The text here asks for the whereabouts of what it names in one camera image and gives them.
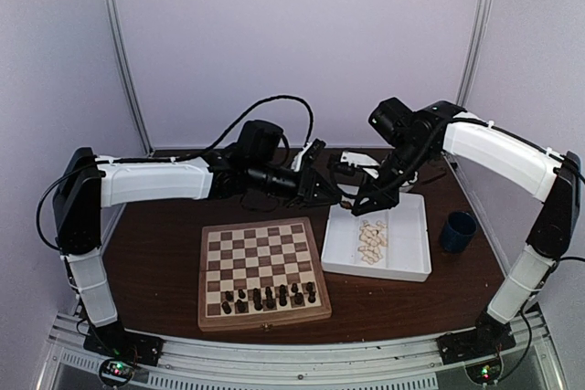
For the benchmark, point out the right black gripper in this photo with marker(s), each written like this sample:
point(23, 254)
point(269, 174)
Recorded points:
point(386, 198)

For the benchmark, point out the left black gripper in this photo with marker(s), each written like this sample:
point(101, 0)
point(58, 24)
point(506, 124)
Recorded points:
point(310, 180)

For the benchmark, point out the dark bishop piece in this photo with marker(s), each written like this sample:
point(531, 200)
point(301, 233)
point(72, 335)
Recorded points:
point(257, 299)

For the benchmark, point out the dark king piece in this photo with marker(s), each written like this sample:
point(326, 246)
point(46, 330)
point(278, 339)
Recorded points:
point(270, 302)

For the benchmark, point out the dark knight piece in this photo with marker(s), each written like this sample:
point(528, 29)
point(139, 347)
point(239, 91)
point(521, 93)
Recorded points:
point(241, 306)

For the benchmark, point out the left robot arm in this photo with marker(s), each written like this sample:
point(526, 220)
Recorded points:
point(93, 182)

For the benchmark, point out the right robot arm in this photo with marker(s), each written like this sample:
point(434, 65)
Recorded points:
point(550, 181)

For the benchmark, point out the pile of white chess pieces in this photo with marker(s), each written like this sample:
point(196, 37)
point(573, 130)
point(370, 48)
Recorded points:
point(373, 241)

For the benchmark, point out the wooden chess board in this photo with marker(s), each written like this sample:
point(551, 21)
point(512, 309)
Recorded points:
point(259, 255)

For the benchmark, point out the white divided plastic tray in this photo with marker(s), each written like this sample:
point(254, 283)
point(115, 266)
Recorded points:
point(390, 244)

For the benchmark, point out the dark blue cup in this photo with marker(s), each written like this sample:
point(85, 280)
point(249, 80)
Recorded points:
point(458, 232)

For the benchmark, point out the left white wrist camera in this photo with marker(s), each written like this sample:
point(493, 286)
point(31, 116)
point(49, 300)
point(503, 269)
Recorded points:
point(307, 156)

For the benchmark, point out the front aluminium rail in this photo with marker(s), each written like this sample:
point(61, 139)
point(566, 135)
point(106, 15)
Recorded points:
point(411, 363)

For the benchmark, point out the right aluminium frame post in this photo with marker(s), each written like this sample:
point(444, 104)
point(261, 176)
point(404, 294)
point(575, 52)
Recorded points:
point(480, 23)

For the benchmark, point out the aluminium frame post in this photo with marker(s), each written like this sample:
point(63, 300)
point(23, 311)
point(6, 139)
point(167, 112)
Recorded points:
point(480, 23)
point(126, 77)

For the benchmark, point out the left aluminium frame post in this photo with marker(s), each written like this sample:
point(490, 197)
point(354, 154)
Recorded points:
point(126, 77)

